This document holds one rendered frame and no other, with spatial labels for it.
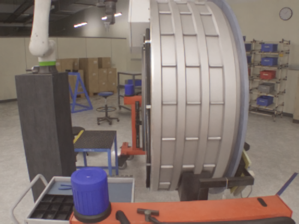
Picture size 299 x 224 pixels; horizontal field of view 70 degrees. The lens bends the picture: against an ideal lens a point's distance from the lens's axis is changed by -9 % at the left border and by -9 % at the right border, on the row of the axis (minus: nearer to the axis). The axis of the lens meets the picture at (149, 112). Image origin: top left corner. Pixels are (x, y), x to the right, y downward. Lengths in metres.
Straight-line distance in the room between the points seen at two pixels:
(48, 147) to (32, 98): 0.39
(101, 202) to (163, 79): 0.64
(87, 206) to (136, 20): 0.97
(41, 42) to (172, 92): 0.93
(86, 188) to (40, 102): 1.15
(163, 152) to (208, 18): 0.77
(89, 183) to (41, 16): 1.21
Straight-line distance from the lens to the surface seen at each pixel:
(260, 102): 6.08
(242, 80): 1.19
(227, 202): 0.89
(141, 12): 1.41
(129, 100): 2.88
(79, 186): 0.72
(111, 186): 1.55
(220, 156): 1.27
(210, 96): 1.15
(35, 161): 1.99
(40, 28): 1.65
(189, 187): 1.38
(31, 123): 1.87
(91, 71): 8.66
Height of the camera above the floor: 1.47
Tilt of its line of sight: 14 degrees down
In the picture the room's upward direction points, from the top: straight up
